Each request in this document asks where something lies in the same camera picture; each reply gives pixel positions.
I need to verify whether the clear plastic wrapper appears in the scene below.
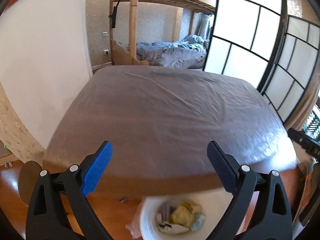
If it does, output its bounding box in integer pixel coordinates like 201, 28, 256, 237
125, 213, 142, 239

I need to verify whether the yellow tissue pack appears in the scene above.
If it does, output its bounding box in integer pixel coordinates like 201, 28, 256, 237
170, 202, 202, 228

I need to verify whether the white trash bin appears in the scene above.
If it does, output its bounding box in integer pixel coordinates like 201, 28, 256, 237
139, 190, 232, 240

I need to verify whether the beige curtain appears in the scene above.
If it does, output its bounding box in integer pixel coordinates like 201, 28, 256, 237
284, 77, 319, 131

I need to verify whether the blue face mask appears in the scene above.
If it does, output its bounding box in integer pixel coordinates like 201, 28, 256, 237
190, 213, 206, 232

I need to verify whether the purple hair roller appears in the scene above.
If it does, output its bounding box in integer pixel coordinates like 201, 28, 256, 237
159, 203, 171, 222

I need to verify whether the black framed sliding screen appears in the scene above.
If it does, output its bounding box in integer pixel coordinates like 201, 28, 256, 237
203, 0, 319, 121

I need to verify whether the blue grey blanket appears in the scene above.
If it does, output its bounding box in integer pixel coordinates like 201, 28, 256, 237
136, 35, 207, 69

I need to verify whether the wooden bunk bed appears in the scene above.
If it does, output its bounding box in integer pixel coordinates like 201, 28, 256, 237
109, 0, 217, 65

